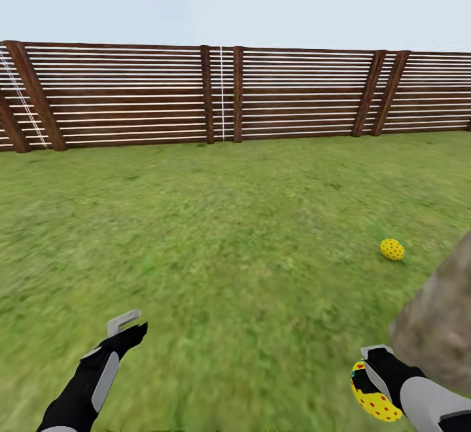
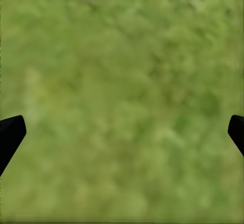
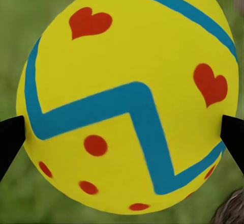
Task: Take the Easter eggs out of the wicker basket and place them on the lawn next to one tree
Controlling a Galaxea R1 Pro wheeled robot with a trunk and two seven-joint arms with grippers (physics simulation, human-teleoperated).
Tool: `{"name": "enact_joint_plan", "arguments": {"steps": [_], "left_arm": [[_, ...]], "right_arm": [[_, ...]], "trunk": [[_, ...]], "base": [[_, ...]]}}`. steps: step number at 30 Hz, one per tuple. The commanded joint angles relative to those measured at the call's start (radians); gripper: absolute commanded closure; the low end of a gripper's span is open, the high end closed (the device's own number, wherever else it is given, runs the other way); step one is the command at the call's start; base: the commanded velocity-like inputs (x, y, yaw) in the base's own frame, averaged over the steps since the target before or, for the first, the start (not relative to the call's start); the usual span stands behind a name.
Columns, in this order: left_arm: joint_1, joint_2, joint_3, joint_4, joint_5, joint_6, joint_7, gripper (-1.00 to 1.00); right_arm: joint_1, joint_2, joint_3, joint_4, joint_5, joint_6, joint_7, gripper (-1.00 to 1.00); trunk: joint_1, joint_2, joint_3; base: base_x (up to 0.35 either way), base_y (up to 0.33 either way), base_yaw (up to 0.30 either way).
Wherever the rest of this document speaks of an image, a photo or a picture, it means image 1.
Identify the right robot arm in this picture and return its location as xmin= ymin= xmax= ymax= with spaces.
xmin=351 ymin=344 xmax=471 ymax=432

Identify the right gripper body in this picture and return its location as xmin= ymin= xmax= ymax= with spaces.
xmin=355 ymin=369 xmax=380 ymax=394

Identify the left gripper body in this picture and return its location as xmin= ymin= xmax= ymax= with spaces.
xmin=99 ymin=325 xmax=144 ymax=359

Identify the easter egg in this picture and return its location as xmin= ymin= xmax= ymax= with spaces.
xmin=351 ymin=359 xmax=403 ymax=422
xmin=380 ymin=239 xmax=405 ymax=261

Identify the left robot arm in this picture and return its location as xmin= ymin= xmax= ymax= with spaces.
xmin=36 ymin=310 xmax=148 ymax=432

